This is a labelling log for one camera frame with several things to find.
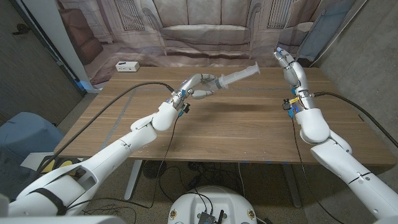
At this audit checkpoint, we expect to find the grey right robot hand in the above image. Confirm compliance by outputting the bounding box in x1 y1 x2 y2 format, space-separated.
274 47 315 118

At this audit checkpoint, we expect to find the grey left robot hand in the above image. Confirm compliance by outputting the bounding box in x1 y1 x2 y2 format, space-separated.
171 73 222 113

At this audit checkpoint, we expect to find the clear plastic syringe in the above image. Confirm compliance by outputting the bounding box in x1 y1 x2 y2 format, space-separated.
201 61 261 93

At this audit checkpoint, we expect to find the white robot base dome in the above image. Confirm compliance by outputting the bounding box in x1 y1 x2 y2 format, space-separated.
167 185 258 224

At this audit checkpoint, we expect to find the printed sofa room backdrop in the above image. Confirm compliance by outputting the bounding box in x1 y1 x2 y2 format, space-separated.
55 0 368 86

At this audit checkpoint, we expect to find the white power strip box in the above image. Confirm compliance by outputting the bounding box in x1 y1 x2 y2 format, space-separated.
115 60 141 73

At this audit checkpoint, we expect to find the round black floor fan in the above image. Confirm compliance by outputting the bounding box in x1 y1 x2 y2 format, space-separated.
142 160 167 180

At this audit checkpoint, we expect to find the grey table leg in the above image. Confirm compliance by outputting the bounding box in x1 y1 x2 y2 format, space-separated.
283 164 303 208

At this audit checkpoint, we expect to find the white table leg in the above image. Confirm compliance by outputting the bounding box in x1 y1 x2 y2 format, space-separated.
123 159 144 202

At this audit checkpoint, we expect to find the black antenna module on base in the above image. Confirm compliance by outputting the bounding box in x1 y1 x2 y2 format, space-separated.
196 210 225 224

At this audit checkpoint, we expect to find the yellow black foot pedal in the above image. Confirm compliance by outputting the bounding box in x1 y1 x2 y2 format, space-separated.
39 156 80 174

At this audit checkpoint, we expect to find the blue padded chair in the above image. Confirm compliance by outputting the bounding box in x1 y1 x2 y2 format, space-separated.
0 111 65 162

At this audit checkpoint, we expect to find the white flat floor board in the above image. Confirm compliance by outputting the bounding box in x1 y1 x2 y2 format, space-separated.
20 152 50 170

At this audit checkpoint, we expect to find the white robot torso shell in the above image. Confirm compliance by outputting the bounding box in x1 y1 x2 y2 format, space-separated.
0 215 127 224

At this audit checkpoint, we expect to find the person leg in blue jeans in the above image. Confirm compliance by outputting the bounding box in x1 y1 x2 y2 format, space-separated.
0 146 43 200

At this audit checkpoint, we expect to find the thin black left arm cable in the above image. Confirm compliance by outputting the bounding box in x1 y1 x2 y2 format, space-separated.
67 114 182 210

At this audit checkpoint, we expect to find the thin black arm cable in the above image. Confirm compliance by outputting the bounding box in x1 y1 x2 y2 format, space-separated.
290 117 345 224
67 114 182 210

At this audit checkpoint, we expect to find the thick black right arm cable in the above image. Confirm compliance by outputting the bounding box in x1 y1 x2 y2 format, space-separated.
313 90 398 149

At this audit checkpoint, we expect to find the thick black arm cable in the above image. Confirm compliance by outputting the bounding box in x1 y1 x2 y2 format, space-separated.
35 81 175 177
313 90 398 149

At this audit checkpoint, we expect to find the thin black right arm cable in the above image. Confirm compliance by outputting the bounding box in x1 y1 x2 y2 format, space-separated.
290 117 345 224

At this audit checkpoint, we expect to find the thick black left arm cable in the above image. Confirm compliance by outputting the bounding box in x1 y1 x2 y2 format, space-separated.
35 81 175 177

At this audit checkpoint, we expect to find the white floor cable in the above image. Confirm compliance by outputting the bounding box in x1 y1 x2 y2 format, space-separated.
237 162 247 200

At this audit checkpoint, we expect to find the black floor cable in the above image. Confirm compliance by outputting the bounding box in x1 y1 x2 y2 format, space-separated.
157 166 215 215

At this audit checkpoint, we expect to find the white door frame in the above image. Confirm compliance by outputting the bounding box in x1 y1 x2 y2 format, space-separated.
9 0 102 94

